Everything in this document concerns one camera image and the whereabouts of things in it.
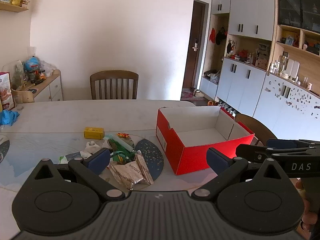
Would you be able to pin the red decoration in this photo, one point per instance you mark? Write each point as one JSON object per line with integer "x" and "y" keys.
{"x": 243, "y": 54}

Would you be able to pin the wooden wall shelf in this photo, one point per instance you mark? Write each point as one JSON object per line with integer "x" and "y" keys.
{"x": 12, "y": 7}

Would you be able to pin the row of white sneakers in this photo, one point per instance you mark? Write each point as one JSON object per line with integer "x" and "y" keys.
{"x": 227, "y": 108}

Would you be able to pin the red printed carton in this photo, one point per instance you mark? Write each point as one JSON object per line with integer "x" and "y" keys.
{"x": 5, "y": 92}

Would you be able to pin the black hanging bag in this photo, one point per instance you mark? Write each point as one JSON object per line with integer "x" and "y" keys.
{"x": 220, "y": 37}

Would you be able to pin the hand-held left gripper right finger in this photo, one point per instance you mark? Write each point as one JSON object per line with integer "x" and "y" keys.
{"x": 216, "y": 160}

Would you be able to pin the blue patterned placemat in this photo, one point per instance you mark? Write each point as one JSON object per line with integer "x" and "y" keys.
{"x": 37, "y": 145}

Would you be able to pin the green plant in clear wrap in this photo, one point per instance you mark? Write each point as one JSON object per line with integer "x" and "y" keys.
{"x": 15, "y": 75}

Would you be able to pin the brown wooden chair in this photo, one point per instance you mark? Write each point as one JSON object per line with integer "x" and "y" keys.
{"x": 113, "y": 85}
{"x": 257, "y": 130}

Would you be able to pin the sauce jar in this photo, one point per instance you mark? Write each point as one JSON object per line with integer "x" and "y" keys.
{"x": 42, "y": 75}

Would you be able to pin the white and green packet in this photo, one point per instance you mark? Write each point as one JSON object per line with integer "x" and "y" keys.
{"x": 71, "y": 157}

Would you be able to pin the small teal item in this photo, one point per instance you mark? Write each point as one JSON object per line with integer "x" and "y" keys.
{"x": 108, "y": 137}

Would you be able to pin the white wall cabinet unit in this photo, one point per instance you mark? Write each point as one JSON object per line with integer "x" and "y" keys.
{"x": 240, "y": 90}

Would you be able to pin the white canisters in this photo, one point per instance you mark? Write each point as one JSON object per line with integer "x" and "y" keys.
{"x": 293, "y": 68}

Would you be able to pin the black and white wall decoration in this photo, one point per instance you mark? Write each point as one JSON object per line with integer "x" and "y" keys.
{"x": 230, "y": 47}

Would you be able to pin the orange bead charm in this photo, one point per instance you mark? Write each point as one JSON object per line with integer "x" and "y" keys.
{"x": 123, "y": 135}

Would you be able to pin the person's right hand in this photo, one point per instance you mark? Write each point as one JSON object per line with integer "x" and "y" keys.
{"x": 307, "y": 220}

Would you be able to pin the white pump bottle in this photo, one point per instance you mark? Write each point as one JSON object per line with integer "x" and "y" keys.
{"x": 249, "y": 58}

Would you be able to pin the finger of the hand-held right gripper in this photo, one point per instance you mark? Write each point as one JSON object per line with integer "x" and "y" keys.
{"x": 252, "y": 152}
{"x": 282, "y": 143}

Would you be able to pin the white sideboard with wooden top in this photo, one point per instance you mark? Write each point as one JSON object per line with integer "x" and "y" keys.
{"x": 53, "y": 87}

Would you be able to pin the grey plastic bag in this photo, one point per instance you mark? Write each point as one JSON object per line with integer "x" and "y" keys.
{"x": 213, "y": 77}

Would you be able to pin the tall glass jar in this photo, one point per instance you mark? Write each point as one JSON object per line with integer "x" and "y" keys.
{"x": 283, "y": 65}

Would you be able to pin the clear drinking glass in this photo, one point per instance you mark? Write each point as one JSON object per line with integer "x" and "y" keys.
{"x": 18, "y": 103}

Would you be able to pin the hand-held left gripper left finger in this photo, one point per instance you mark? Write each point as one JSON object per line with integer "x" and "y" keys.
{"x": 97, "y": 160}

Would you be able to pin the wooden model house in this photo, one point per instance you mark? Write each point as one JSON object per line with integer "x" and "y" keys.
{"x": 262, "y": 56}

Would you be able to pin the orange slippers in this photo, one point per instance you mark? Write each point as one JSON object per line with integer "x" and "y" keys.
{"x": 212, "y": 103}

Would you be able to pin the red cardboard box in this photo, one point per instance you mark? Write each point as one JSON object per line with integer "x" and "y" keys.
{"x": 200, "y": 157}

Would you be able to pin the crumpled clear plastic bag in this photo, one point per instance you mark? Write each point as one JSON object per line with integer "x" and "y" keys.
{"x": 47, "y": 67}

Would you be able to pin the small yellow box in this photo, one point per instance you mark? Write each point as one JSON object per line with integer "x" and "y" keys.
{"x": 93, "y": 133}

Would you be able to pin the blue cloth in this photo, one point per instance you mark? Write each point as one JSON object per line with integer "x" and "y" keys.
{"x": 8, "y": 117}

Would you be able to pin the silver foil packet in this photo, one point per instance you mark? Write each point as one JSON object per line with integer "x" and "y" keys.
{"x": 145, "y": 167}
{"x": 125, "y": 175}

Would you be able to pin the wooden holder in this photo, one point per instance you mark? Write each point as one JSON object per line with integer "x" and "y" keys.
{"x": 23, "y": 96}

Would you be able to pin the red hanging hat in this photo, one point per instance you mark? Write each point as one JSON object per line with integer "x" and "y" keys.
{"x": 212, "y": 35}

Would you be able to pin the beige slippers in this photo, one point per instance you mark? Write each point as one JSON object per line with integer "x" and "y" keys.
{"x": 198, "y": 93}

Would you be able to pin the red patterned doormat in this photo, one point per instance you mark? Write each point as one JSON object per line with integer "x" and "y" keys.
{"x": 187, "y": 95}

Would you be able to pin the dark brown door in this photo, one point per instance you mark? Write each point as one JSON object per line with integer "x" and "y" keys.
{"x": 197, "y": 67}

